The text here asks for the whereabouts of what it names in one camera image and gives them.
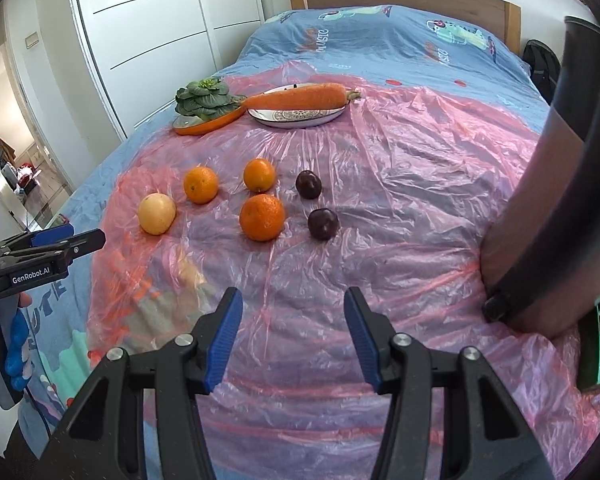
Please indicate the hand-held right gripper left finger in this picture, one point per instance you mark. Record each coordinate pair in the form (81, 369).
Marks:
(225, 340)

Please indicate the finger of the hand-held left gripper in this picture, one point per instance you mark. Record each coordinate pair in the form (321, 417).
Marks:
(70, 246)
(50, 234)

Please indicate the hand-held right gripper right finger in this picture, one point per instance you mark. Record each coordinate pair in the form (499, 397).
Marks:
(362, 340)

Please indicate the yellow grapefruit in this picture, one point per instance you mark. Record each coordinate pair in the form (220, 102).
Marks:
(156, 213)

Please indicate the dark purple plum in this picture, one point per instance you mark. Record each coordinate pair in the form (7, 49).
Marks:
(323, 223)
(308, 184)

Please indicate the large orange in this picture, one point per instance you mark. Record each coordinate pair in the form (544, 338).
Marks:
(262, 217)

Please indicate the green box tray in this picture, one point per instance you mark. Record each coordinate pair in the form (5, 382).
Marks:
(589, 360)

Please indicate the person's left hand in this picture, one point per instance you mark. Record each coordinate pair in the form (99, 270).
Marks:
(19, 350)

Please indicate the small orange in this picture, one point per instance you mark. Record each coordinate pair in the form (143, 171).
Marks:
(259, 175)
(200, 185)

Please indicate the pink plastic sheet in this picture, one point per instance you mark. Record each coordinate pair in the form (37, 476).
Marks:
(405, 185)

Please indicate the orange carrot-shaped dish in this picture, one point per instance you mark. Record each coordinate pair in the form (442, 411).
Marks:
(205, 127)

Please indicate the green bok choy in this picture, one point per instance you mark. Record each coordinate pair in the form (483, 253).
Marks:
(202, 100)

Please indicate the black and silver electric kettle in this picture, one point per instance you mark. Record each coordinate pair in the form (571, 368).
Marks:
(545, 210)

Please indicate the white patterned plate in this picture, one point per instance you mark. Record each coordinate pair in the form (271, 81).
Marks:
(295, 119)

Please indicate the white wardrobe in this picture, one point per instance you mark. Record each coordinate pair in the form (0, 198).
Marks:
(155, 20)

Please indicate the carrot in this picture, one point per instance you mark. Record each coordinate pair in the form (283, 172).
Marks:
(305, 97)

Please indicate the black backpack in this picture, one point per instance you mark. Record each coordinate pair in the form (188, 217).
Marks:
(542, 67)

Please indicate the wall switch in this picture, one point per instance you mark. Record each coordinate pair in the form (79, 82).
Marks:
(31, 40)

